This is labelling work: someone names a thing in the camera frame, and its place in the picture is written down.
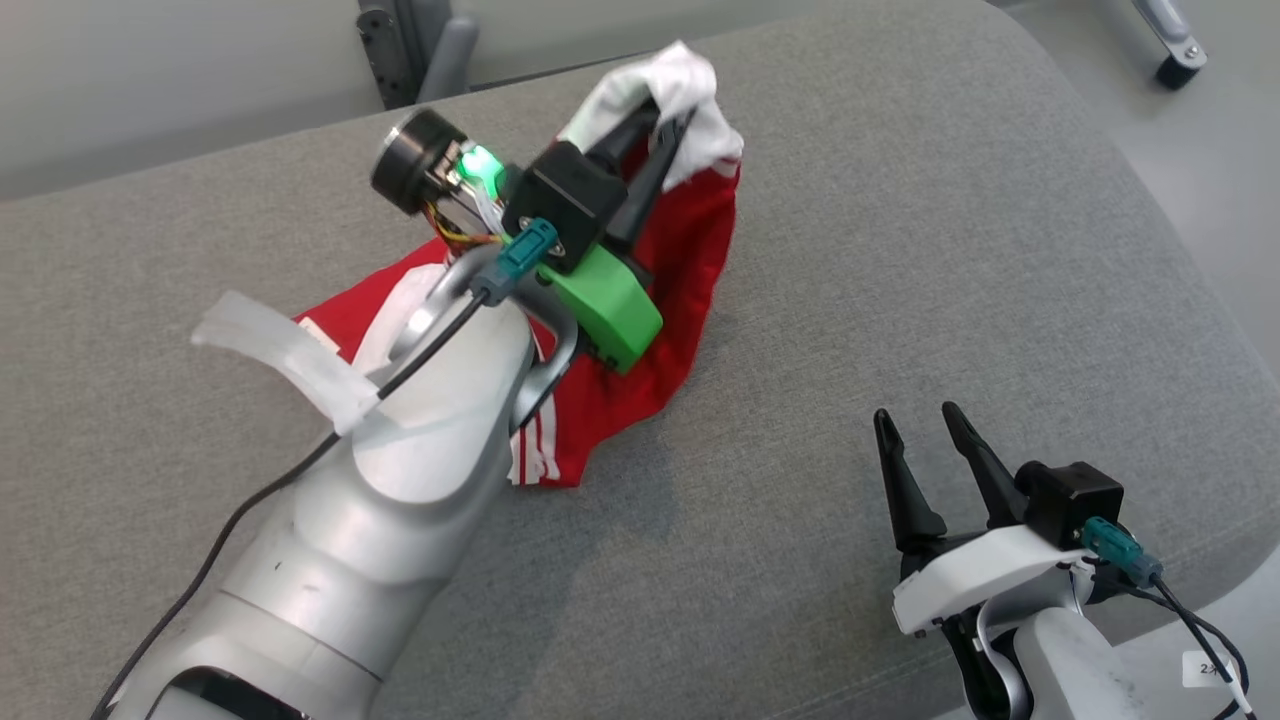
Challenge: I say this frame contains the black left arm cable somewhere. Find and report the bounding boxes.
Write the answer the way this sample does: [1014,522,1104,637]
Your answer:
[92,290,491,720]

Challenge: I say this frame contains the red white jersey shirt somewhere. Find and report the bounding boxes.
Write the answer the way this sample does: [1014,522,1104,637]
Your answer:
[295,40,746,489]

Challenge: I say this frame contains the teal left camera connector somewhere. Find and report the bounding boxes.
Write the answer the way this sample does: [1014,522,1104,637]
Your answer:
[470,220,559,306]

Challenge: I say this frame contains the teal camera connector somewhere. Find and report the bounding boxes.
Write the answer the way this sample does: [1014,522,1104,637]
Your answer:
[1082,517,1163,588]
[470,220,559,306]

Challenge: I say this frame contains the grey metal post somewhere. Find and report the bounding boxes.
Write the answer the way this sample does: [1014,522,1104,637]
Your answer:
[357,0,481,109]

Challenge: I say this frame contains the translucent tape strip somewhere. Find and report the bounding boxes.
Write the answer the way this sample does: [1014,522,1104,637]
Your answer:
[192,290,401,436]

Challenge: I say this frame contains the teal right camera connector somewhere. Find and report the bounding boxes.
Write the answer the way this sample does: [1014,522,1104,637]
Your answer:
[1082,517,1163,588]

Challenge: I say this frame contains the white cable label tag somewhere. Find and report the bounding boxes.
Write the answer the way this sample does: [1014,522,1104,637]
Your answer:
[1183,650,1246,691]

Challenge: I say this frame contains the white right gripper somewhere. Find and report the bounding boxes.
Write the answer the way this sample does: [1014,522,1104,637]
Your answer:
[873,402,1096,636]

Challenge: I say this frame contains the grey fabric sofa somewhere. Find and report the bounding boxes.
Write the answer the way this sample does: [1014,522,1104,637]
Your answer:
[0,0,1280,720]

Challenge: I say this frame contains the grey wheeled stand leg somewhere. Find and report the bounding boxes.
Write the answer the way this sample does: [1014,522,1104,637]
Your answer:
[1095,0,1208,91]

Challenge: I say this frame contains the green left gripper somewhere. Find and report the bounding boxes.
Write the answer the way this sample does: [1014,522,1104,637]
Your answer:
[540,106,696,373]

